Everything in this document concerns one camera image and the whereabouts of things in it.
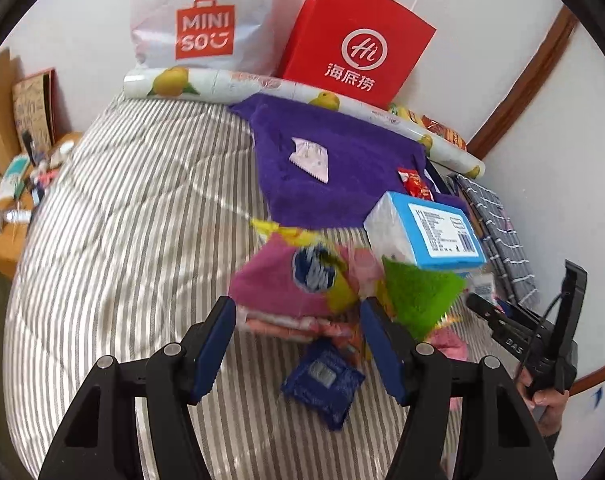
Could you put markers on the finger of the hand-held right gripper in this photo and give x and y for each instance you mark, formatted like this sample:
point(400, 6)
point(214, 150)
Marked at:
point(482, 307)

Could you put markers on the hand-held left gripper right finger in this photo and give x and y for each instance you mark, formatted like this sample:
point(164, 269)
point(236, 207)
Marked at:
point(382, 350)

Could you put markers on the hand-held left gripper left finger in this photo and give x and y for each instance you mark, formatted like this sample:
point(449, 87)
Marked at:
point(215, 350)

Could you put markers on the dark blue snack packet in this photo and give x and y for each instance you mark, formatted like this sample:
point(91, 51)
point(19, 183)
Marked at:
point(322, 385)

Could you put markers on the person's right hand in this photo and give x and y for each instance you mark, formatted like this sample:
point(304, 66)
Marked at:
point(552, 407)

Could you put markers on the green snack packet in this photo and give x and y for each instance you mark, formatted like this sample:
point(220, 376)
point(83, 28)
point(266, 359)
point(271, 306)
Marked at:
point(417, 292)

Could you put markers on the grey checked cloth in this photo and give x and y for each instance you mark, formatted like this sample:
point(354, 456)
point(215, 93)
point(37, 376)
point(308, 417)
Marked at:
point(507, 240)

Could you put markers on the pink yellow snack bag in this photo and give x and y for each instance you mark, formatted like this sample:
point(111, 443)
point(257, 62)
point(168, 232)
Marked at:
point(272, 280)

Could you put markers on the blue white tissue pack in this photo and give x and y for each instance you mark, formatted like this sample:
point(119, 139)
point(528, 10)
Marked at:
point(432, 230)

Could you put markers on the red snack packet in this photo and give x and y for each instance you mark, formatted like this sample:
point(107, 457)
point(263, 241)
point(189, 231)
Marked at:
point(417, 185)

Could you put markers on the striped quilt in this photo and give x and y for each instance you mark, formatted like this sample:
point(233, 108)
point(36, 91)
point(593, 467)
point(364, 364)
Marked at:
point(132, 210)

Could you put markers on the orange red snack bag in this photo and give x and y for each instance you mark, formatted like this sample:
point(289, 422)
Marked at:
point(447, 135)

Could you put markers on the purple towel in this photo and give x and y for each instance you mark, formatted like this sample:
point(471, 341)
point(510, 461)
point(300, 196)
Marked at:
point(362, 150)

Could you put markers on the white pink small packet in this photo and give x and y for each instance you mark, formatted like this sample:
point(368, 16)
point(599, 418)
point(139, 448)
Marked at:
point(310, 157)

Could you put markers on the wooden desk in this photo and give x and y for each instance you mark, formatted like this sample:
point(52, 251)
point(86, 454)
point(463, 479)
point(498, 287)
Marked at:
point(2, 255)

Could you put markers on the small white jar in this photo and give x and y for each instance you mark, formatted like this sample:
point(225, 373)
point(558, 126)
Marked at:
point(62, 154)

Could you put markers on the lemon print paper roll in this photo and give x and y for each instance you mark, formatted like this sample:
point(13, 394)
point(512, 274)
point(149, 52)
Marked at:
point(207, 87)

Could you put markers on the teal white tube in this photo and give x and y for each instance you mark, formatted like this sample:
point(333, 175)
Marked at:
point(12, 180)

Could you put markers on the brown lettered board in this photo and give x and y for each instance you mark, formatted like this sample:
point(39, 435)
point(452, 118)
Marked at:
point(32, 105)

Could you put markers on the white plastic shopping bag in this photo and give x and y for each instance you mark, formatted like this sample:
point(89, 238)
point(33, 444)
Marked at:
point(152, 35)

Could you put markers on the red paper bag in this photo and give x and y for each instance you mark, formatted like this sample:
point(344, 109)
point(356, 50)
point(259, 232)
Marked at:
point(322, 25)

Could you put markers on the brown wooden door frame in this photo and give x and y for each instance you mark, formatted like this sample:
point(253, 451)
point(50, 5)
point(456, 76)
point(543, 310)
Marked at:
point(522, 80)

